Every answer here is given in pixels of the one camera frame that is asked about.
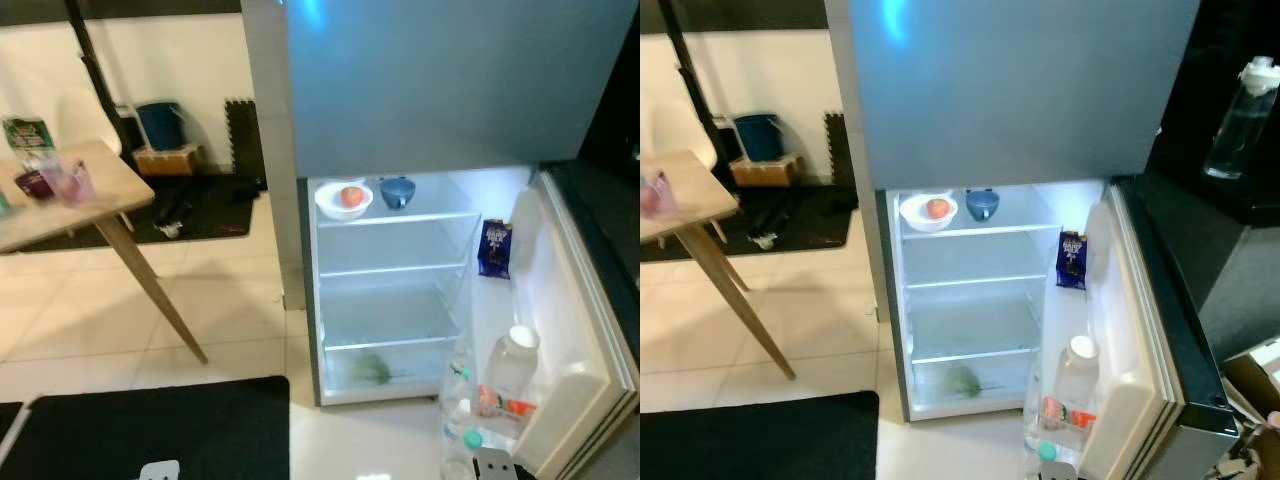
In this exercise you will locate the dark blue mug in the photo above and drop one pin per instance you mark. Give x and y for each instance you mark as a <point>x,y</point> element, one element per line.
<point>398,193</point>
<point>982,205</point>

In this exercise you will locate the white-lined fridge door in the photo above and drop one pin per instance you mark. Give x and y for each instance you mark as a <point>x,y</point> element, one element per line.
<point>1150,330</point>
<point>570,330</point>

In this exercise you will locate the glass fridge shelf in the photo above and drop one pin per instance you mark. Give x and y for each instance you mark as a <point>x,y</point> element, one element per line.
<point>400,270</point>
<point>420,217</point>
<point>1010,229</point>
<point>980,282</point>

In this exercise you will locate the silver two-door fridge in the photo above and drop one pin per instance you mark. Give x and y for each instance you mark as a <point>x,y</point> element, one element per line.
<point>1000,90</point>
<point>430,80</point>

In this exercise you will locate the clear purple plastic jug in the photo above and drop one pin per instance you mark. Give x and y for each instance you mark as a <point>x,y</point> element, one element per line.
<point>655,197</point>
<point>72,185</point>

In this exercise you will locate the light wooden dining table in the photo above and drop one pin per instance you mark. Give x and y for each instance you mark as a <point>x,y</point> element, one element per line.
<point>700,185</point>
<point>100,185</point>

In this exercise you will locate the white shell chair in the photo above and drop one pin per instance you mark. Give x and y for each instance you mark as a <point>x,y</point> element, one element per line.
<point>85,120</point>
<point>685,130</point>

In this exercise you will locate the small wooden crate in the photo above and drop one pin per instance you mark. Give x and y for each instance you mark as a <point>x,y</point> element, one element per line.
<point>765,172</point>
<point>165,160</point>

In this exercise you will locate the purple Dairy Milk bag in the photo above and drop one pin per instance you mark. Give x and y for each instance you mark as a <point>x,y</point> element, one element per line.
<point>1072,262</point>
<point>495,250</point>

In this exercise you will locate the blue plastic bucket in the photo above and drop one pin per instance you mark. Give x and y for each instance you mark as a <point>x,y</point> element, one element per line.
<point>758,138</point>
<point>160,125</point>

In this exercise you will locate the black rack upright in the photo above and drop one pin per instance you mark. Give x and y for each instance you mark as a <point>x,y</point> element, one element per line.
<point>690,70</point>
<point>95,70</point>

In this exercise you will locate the black gym floor platform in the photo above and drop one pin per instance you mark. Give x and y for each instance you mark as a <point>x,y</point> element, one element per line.
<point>820,225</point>
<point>230,215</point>

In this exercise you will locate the clear bottle white cap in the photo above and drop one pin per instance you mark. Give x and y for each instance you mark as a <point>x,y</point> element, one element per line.
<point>512,370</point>
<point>1075,385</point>

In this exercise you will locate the black foam puzzle mats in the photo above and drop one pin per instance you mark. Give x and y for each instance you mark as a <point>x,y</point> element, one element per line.
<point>245,140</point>
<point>835,150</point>

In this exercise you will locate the clear crisper drawer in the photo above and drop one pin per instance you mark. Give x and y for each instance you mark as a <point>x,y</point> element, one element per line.
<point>420,370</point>
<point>1010,385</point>

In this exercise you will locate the clear bottle green cap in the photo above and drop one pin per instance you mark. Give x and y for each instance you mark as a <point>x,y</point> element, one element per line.
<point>1048,455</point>
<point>470,440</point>

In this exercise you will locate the white ceramic bowl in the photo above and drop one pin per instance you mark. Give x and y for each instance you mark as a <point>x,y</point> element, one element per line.
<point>913,220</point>
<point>330,207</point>

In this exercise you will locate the red apple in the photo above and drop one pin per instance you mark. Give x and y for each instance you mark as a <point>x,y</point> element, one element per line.
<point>351,197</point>
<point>937,208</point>

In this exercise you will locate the green leafy vegetable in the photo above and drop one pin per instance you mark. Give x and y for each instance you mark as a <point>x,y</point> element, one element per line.
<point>370,368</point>
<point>960,380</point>

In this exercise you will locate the black kitchen counter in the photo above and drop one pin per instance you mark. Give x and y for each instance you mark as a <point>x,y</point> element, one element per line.
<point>1190,190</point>

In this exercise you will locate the clear sports water bottle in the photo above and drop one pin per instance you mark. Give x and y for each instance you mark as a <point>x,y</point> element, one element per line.
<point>1240,120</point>

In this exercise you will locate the small purple cup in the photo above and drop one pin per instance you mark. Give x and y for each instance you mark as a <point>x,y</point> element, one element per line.
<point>30,186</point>

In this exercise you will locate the green snack bag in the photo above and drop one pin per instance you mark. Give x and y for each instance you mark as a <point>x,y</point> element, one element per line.
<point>25,135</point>

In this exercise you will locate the open cardboard carton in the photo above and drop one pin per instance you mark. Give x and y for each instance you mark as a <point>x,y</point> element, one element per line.
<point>1255,375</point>

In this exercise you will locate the black wheeled metal frame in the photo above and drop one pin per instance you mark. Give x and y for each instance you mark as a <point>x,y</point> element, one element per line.
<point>768,225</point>
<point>175,215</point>

